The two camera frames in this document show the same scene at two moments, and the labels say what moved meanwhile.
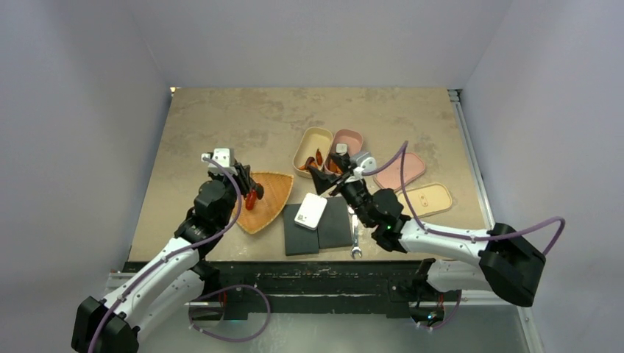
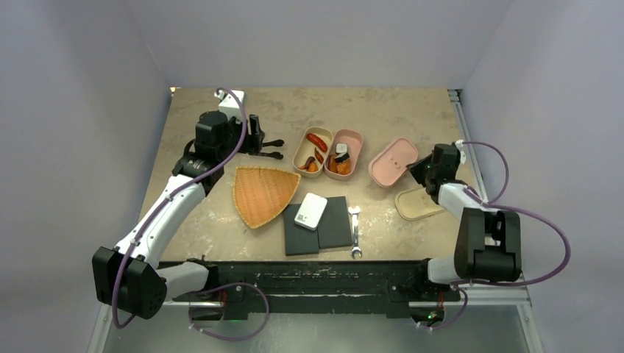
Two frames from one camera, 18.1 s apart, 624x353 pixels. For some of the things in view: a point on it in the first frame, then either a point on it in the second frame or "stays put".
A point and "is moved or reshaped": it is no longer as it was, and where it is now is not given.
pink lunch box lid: [390, 176] is moved or reshaped
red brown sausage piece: [318, 157] stays put
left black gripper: [241, 179] to [252, 142]
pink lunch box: [352, 138] stays put
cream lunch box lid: [426, 199] stays put
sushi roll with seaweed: [341, 148] stays put
